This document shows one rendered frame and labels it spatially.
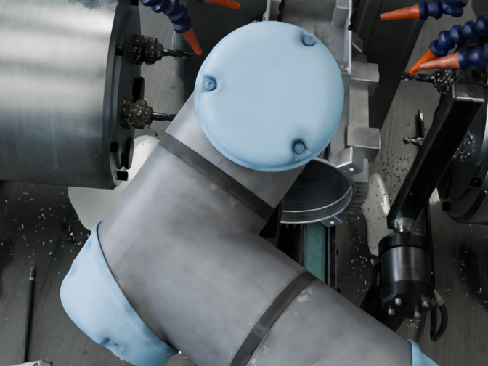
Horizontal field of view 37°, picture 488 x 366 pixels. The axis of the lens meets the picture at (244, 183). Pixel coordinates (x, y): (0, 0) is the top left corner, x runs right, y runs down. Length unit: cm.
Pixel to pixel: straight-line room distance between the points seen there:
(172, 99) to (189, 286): 87
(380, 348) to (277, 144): 11
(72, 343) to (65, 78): 38
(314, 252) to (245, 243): 58
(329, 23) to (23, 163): 40
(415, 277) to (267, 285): 47
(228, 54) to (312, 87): 4
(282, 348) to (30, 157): 55
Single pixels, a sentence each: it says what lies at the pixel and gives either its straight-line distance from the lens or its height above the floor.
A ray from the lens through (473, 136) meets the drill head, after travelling 90.
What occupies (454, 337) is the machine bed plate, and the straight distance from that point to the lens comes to 108.
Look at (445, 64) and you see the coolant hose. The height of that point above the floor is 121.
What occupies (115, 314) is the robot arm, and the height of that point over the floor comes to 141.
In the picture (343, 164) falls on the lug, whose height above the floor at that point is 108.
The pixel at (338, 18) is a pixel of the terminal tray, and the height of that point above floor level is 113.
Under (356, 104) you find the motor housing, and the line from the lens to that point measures 90.
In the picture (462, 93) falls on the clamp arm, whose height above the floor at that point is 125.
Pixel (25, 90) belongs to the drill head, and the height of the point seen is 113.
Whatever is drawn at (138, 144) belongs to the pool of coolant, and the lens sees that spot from 116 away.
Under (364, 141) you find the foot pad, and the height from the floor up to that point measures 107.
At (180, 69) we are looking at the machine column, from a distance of 122.
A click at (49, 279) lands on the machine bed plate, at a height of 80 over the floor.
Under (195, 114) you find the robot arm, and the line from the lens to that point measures 38.
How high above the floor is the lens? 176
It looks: 58 degrees down
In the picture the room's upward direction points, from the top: 8 degrees clockwise
